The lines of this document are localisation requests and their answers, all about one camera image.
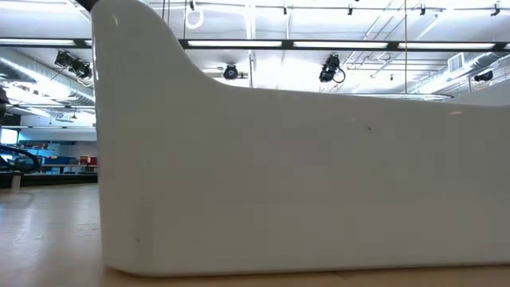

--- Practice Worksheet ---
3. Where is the black ceiling spotlight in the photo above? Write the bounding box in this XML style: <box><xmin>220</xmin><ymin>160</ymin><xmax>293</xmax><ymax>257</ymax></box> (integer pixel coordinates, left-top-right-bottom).
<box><xmin>72</xmin><ymin>59</ymin><xmax>94</xmax><ymax>81</ymax></box>
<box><xmin>318</xmin><ymin>53</ymin><xmax>347</xmax><ymax>84</ymax></box>
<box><xmin>54</xmin><ymin>50</ymin><xmax>77</xmax><ymax>69</ymax></box>
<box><xmin>222</xmin><ymin>63</ymin><xmax>239</xmax><ymax>81</ymax></box>
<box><xmin>473</xmin><ymin>69</ymin><xmax>494</xmax><ymax>83</ymax></box>

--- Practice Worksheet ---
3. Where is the thick black looped cable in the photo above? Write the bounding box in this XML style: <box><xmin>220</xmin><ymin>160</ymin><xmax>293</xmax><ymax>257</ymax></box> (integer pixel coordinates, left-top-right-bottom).
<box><xmin>0</xmin><ymin>143</ymin><xmax>42</xmax><ymax>175</ymax></box>

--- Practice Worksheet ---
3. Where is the black aluminium table frame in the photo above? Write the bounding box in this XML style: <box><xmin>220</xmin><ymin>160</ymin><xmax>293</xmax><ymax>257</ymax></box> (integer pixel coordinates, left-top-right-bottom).
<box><xmin>0</xmin><ymin>173</ymin><xmax>99</xmax><ymax>189</ymax></box>

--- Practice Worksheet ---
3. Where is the white hanging ring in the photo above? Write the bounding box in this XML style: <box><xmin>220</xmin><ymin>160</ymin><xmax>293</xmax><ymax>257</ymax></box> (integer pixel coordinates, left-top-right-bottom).
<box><xmin>184</xmin><ymin>6</ymin><xmax>205</xmax><ymax>30</ymax></box>

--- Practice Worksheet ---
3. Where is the white plastic tray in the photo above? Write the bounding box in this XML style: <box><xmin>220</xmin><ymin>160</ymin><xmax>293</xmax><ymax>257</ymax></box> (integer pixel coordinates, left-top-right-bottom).
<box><xmin>91</xmin><ymin>0</ymin><xmax>510</xmax><ymax>278</ymax></box>

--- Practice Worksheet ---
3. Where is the thin hanging cord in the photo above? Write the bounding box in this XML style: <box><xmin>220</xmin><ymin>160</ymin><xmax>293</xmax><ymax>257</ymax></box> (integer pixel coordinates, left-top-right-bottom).
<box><xmin>403</xmin><ymin>0</ymin><xmax>408</xmax><ymax>96</ymax></box>

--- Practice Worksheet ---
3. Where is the white ceiling pole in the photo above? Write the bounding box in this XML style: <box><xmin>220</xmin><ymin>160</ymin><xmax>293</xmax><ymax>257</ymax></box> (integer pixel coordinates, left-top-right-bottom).
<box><xmin>245</xmin><ymin>0</ymin><xmax>256</xmax><ymax>87</ymax></box>

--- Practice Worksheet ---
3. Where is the black overhead light bar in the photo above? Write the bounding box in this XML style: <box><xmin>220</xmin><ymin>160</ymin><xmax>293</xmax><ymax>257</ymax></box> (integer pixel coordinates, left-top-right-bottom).
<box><xmin>0</xmin><ymin>37</ymin><xmax>510</xmax><ymax>52</ymax></box>

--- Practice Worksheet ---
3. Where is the blue storage shelf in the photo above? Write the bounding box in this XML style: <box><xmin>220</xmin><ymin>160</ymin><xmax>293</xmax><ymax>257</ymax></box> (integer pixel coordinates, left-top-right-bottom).
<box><xmin>18</xmin><ymin>140</ymin><xmax>80</xmax><ymax>175</ymax></box>

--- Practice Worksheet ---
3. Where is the silver air duct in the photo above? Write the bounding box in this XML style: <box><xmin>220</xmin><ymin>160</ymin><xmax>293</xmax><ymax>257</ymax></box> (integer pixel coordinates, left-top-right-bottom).
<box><xmin>0</xmin><ymin>47</ymin><xmax>96</xmax><ymax>107</ymax></box>
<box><xmin>406</xmin><ymin>51</ymin><xmax>510</xmax><ymax>99</ymax></box>

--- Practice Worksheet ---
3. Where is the white air vent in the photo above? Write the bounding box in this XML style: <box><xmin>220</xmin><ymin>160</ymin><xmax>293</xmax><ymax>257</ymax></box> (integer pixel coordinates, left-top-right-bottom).
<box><xmin>446</xmin><ymin>52</ymin><xmax>465</xmax><ymax>73</ymax></box>

